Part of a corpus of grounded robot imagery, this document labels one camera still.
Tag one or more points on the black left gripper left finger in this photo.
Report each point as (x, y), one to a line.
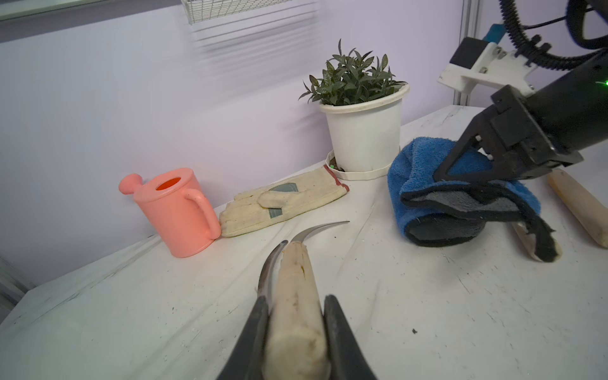
(245, 361)

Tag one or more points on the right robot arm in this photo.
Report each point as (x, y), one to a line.
(573, 109)

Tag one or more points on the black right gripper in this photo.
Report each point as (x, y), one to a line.
(504, 143)

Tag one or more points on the pink watering can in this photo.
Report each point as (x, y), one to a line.
(176, 207)

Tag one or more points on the blue microfibre rag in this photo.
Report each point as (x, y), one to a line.
(447, 213)

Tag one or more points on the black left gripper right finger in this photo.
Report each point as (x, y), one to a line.
(346, 358)

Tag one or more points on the potted green plant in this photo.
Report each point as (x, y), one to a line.
(362, 102)

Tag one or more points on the white wire wall basket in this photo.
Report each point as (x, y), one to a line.
(203, 10)

